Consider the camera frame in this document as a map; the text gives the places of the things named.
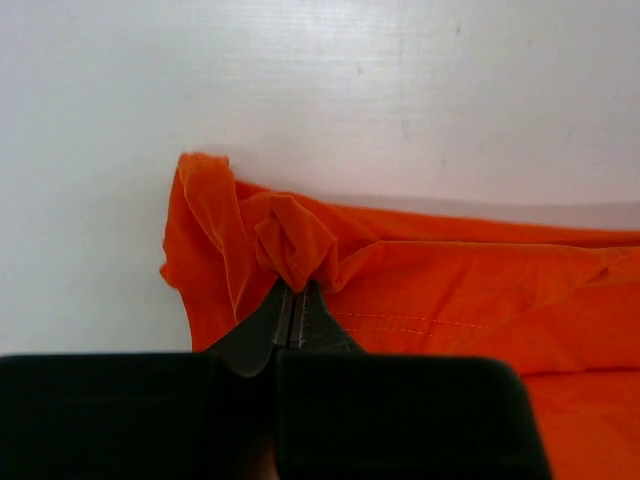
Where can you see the orange t shirt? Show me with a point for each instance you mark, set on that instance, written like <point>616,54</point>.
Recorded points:
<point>559,305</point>

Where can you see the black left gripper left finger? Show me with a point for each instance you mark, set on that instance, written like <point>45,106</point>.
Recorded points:
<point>248,347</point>

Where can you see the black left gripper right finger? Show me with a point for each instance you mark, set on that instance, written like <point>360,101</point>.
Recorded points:
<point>313,329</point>

